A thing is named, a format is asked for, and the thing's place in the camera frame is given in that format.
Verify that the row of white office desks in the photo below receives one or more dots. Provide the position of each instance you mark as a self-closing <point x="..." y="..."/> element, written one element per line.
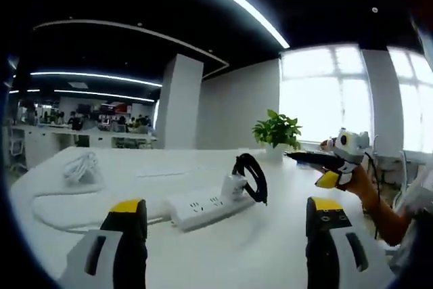
<point x="50" y="140"/>

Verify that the white power strip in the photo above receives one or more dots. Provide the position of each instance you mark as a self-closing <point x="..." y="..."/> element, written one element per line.
<point x="199" y="221"/>

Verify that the white desk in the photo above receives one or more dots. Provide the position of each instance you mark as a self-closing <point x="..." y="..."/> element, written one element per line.
<point x="236" y="251"/>

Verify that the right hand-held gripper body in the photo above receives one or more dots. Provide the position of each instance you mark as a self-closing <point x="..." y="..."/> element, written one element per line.
<point x="352" y="143"/>

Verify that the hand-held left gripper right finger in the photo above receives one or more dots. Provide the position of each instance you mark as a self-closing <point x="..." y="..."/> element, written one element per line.
<point x="321" y="238"/>

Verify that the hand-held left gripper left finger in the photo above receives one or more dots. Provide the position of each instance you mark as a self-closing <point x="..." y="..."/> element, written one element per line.
<point x="132" y="238"/>

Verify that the red wall sign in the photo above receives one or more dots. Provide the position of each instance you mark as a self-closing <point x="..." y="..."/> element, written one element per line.
<point x="116" y="107"/>

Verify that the white office chair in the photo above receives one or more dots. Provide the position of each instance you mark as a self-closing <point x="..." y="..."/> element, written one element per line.
<point x="17" y="145"/>

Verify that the green potted plant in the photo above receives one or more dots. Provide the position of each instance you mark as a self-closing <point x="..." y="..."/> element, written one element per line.
<point x="277" y="130"/>

